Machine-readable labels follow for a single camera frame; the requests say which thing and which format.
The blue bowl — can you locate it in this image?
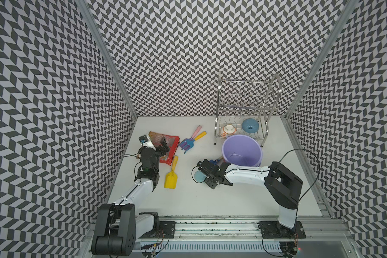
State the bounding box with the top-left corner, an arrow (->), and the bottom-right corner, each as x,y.
241,118 -> 260,134

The blue fork yellow handle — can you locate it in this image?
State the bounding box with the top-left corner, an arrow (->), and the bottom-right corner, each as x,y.
183,131 -> 206,154

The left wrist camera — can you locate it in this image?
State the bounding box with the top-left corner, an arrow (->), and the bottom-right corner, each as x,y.
139,134 -> 156,149

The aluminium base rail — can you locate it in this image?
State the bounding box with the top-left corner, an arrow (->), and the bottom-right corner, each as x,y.
130,216 -> 362,258

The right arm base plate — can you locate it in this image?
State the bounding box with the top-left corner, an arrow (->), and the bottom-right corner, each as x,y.
258,221 -> 306,239

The silver metal dish rack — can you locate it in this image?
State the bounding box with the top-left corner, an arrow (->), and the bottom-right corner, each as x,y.
213,72 -> 283,147

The aluminium frame post right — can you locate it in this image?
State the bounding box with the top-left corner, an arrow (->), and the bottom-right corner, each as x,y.
281,1 -> 359,219

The aluminium frame post left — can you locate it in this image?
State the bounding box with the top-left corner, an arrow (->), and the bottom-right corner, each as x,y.
75,0 -> 138,119

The aluminium frame post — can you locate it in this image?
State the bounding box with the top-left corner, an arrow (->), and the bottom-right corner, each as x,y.
75,0 -> 138,119
281,1 -> 359,219

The purple rake pink handle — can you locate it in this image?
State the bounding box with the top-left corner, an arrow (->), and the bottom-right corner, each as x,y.
179,125 -> 202,148

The blue plastic trowel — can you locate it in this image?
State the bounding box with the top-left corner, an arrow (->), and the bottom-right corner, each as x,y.
193,156 -> 224,183

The purple plastic bucket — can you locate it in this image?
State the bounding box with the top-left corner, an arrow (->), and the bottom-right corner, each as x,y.
221,134 -> 263,167

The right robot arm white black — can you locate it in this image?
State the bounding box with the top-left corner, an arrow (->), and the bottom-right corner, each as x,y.
197,159 -> 303,231

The red snack bag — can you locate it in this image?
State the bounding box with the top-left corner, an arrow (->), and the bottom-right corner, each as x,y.
147,131 -> 181,166

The yellow plastic shovel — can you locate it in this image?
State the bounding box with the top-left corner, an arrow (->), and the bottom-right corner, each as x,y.
164,156 -> 178,189

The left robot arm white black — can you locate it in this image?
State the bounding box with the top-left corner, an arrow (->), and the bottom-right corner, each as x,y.
91,134 -> 170,258

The white orange patterned bowl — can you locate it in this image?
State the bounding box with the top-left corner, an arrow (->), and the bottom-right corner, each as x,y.
220,124 -> 237,138

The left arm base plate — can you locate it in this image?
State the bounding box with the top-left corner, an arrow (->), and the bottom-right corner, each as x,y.
140,221 -> 176,239

